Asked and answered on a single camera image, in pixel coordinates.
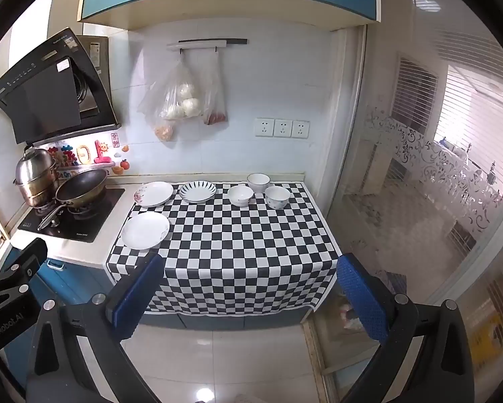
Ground black range hood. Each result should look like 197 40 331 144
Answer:
0 29 122 145

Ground black white checkered tablecloth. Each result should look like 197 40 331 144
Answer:
104 182 345 316

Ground colourful wall stickers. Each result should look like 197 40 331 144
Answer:
46 131 131 177

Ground patterned glass sliding door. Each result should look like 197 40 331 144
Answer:
335 0 503 387

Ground dark frying pan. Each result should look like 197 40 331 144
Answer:
37 168 109 231

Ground steel steamer pot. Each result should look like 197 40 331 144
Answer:
13 146 61 208

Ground plain white bowl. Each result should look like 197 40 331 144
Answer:
227 185 255 208

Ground plastic bag orange contents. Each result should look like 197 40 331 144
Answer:
154 120 177 142

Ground white bowl dark rim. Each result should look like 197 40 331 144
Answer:
246 173 271 194

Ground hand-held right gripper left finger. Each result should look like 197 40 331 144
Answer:
25 253 166 403

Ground plastic bag of white buns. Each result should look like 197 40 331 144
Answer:
137 52 202 123

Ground white bowl blue floral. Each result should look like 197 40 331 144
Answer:
264 186 292 211

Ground plastic bag red contents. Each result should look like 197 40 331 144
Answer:
201 50 228 127

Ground white plate red floral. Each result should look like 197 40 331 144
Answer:
133 181 174 208

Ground window with blinds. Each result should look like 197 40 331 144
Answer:
434 61 503 185

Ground wall hook rail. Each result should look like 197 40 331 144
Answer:
166 39 249 52

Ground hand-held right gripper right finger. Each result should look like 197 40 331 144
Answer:
336 253 475 403

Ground plain white plate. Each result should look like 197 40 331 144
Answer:
121 212 171 250

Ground black gas stove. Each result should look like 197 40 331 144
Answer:
17 187 126 243

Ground white plate blue striped rim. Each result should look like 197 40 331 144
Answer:
179 180 217 204

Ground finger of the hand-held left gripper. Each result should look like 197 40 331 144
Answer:
0 238 49 319

